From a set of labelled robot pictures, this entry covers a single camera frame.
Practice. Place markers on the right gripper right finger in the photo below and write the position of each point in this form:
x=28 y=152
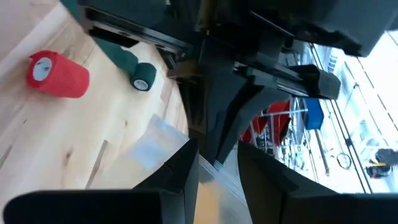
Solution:
x=295 y=208

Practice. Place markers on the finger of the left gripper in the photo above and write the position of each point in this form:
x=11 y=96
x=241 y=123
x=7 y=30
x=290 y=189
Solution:
x=248 y=109
x=202 y=118

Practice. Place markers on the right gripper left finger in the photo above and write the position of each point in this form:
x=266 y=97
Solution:
x=140 y=205

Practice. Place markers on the clear plastic bag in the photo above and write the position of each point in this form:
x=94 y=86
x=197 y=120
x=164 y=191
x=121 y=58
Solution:
x=155 y=146

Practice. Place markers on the green elastic bandage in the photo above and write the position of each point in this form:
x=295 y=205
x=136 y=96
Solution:
x=146 y=76

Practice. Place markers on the red elastic bandage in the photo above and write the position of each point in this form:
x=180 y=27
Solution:
x=59 y=74

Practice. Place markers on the red storage bin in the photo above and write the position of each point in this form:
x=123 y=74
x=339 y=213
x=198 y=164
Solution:
x=280 y=119
x=253 y=130

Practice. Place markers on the metal shelf rack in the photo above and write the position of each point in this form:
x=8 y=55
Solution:
x=292 y=137

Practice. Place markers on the blue storage bin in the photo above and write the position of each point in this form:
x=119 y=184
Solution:
x=313 y=113

